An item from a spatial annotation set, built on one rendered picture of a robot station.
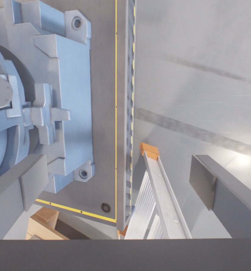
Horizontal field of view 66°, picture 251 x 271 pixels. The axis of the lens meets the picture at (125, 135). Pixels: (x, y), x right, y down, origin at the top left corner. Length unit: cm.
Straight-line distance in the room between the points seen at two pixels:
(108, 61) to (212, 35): 47
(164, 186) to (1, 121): 56
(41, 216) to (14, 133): 100
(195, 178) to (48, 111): 38
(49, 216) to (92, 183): 72
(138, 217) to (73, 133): 51
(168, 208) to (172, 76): 56
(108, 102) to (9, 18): 34
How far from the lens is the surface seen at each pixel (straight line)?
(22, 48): 61
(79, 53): 61
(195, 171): 17
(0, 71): 46
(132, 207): 87
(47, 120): 48
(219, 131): 94
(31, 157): 17
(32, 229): 145
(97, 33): 66
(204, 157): 17
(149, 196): 85
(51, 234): 136
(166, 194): 72
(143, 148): 93
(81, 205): 82
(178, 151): 97
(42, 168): 17
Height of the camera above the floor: 92
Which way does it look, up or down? 65 degrees down
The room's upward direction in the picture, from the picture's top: 124 degrees counter-clockwise
